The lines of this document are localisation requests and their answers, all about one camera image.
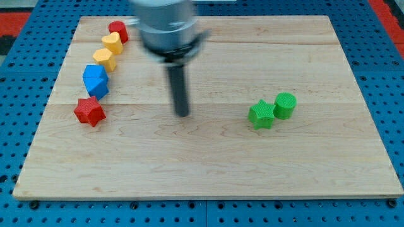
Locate yellow heart block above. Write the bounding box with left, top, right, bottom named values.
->
left=101, top=32, right=123, bottom=55

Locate wooden board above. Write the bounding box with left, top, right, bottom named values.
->
left=13, top=16, right=403, bottom=201

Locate red cylinder block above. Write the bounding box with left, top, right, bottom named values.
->
left=108, top=21, right=129, bottom=44

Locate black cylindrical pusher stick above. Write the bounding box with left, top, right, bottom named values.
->
left=166, top=64, right=190, bottom=117

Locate green cylinder block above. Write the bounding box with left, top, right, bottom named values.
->
left=274, top=92, right=297, bottom=120

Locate blue cube block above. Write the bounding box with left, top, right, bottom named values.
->
left=82, top=65, right=109, bottom=100

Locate yellow pentagon block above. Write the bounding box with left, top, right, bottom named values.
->
left=92, top=49, right=117, bottom=72

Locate red star block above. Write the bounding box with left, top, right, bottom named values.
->
left=74, top=96, right=106, bottom=127

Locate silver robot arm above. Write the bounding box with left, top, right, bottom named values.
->
left=130, top=0, right=210, bottom=117

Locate green star block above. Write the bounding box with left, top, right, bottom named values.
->
left=247, top=99, right=275, bottom=130

